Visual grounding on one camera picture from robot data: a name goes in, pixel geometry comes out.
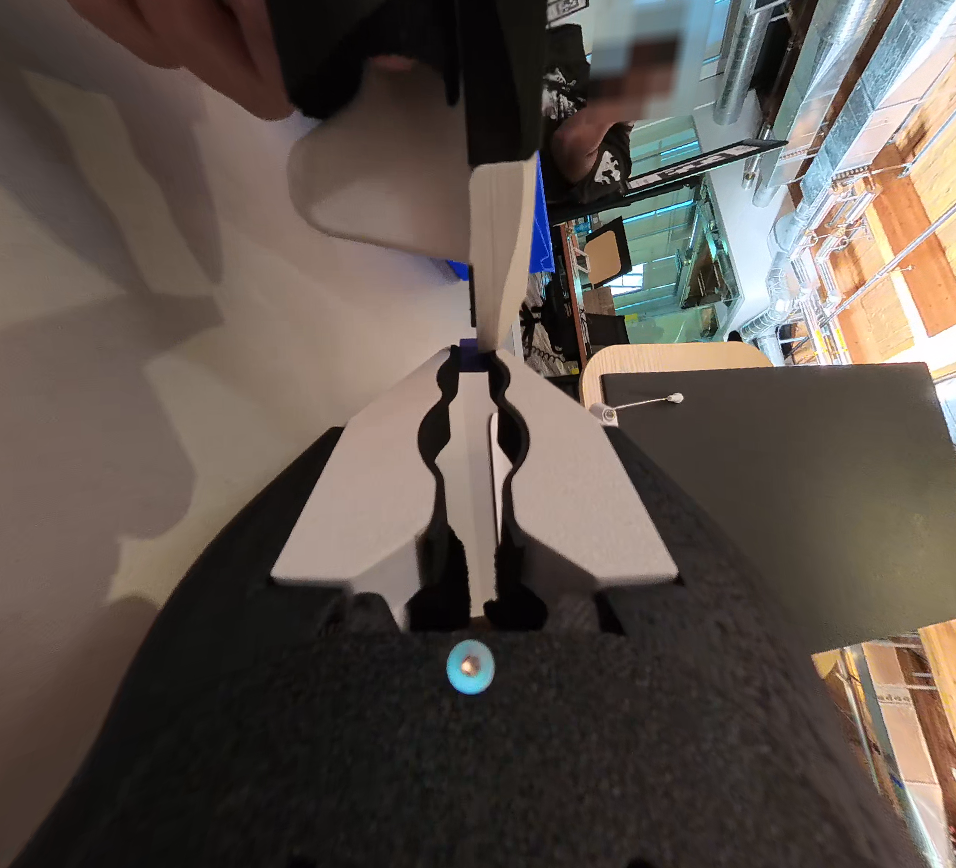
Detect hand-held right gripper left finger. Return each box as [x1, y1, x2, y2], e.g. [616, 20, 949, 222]
[269, 344, 472, 633]

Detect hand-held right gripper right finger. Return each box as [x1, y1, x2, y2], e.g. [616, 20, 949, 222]
[484, 347, 681, 633]

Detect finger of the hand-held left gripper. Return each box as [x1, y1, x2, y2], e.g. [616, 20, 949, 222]
[469, 152, 540, 351]

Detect blue plastic bin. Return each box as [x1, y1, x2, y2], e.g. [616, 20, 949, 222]
[447, 196, 559, 284]

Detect wooden black chair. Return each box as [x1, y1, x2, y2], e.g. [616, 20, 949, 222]
[583, 218, 633, 287]

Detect black wooden book stand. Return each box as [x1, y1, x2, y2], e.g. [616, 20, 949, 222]
[579, 341, 956, 652]

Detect silver ventilation duct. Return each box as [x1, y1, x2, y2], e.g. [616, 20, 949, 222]
[713, 0, 931, 129]

